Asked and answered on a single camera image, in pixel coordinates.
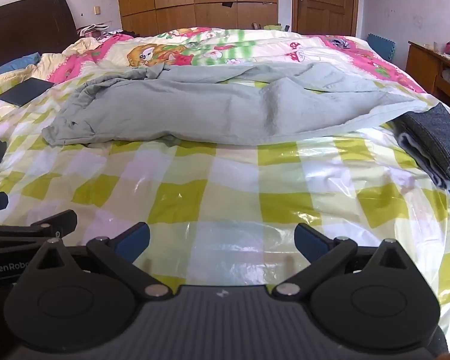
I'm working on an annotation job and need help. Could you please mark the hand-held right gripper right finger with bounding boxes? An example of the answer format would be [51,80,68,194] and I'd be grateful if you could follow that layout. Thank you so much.
[274,223,417,298]

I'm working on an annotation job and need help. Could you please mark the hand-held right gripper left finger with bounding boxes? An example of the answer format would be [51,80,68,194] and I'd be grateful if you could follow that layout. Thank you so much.
[30,222,169,301]

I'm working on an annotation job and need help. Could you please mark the grey pants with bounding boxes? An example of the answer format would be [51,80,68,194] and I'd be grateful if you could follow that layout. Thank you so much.
[41,62,428,148]

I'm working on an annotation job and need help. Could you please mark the black notebook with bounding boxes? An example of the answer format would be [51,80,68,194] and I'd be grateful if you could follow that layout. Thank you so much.
[0,78,56,106]

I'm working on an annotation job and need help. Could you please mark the blue pillow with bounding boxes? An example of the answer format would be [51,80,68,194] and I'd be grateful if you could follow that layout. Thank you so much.
[0,53,42,80]

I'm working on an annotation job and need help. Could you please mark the folded dark grey jeans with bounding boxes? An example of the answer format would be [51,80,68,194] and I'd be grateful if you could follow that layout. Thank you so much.
[392,102,450,196]

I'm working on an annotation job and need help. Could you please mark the dark textured cloth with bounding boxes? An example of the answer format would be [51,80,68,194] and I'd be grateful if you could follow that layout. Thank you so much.
[431,324,450,359]

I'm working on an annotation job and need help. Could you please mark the dark wooden headboard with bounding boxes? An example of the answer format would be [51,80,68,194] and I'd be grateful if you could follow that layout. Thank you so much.
[0,0,79,76]

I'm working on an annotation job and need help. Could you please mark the white striped bag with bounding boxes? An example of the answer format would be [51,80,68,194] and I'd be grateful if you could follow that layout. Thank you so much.
[77,23,110,40]

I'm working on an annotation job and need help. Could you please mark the blue foam mat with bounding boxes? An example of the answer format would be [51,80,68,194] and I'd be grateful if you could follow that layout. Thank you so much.
[367,33,397,61]

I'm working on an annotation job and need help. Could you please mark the wooden desk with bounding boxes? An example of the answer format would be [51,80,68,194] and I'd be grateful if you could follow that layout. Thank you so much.
[405,40,450,111]

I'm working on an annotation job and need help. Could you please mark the cartoon printed quilt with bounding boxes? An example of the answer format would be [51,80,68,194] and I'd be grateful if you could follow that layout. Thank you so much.
[0,26,436,94]

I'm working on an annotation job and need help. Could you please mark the wooden door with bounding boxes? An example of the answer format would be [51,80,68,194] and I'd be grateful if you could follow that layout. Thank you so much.
[292,0,360,38]

